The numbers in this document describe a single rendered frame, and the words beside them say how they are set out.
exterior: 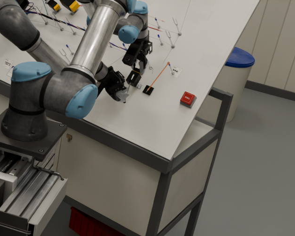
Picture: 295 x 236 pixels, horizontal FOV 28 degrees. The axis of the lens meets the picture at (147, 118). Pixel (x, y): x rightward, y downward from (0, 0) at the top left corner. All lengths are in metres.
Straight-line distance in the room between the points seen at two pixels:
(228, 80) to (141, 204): 2.29
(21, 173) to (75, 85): 0.32
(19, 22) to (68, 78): 0.39
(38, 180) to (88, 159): 0.98
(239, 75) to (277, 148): 0.67
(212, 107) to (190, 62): 2.27
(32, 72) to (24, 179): 0.33
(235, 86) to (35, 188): 3.26
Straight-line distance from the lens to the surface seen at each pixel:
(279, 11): 5.70
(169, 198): 2.76
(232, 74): 4.82
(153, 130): 2.60
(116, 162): 2.73
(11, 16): 2.13
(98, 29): 1.91
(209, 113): 4.98
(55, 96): 1.80
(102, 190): 2.84
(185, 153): 2.75
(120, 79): 2.52
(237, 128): 5.03
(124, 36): 2.37
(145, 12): 2.45
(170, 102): 2.63
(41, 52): 2.17
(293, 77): 5.89
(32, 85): 1.83
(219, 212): 3.88
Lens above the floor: 2.12
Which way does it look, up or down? 26 degrees down
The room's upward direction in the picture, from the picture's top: 12 degrees clockwise
